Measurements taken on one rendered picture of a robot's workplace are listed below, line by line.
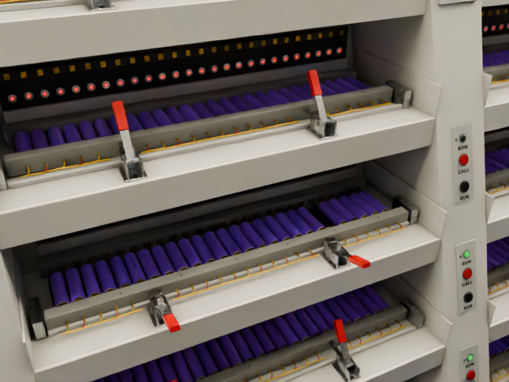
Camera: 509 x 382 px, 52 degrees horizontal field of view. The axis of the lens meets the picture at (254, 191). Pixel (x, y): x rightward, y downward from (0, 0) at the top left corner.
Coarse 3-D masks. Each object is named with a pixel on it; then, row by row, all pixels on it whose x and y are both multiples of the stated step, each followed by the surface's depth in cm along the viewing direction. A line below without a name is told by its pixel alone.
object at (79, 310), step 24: (384, 216) 83; (288, 240) 77; (312, 240) 77; (216, 264) 72; (240, 264) 73; (264, 264) 75; (288, 264) 75; (120, 288) 68; (144, 288) 68; (168, 288) 70; (192, 288) 70; (48, 312) 64; (72, 312) 65; (96, 312) 66
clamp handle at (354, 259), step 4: (340, 244) 75; (336, 248) 75; (340, 248) 75; (336, 252) 75; (340, 252) 75; (344, 252) 74; (344, 256) 73; (348, 256) 73; (352, 256) 72; (356, 256) 72; (348, 260) 72; (352, 260) 71; (356, 260) 70; (360, 260) 70; (364, 260) 70; (356, 264) 71; (360, 264) 70; (364, 264) 69; (368, 264) 69
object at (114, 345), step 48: (288, 192) 89; (384, 192) 92; (96, 240) 77; (384, 240) 81; (432, 240) 81; (48, 288) 72; (240, 288) 72; (288, 288) 72; (336, 288) 76; (96, 336) 64; (144, 336) 64; (192, 336) 68
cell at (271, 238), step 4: (256, 220) 82; (260, 220) 83; (252, 224) 83; (256, 224) 82; (260, 224) 81; (264, 224) 82; (256, 228) 81; (260, 228) 81; (264, 228) 80; (260, 232) 80; (264, 232) 80; (268, 232) 80; (264, 236) 79; (268, 236) 79; (272, 236) 79; (264, 240) 79; (268, 240) 78; (272, 240) 78; (276, 240) 78; (268, 244) 78
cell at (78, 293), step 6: (72, 270) 72; (66, 276) 72; (72, 276) 71; (78, 276) 71; (72, 282) 70; (78, 282) 70; (72, 288) 69; (78, 288) 69; (72, 294) 68; (78, 294) 68; (84, 294) 69; (72, 300) 68
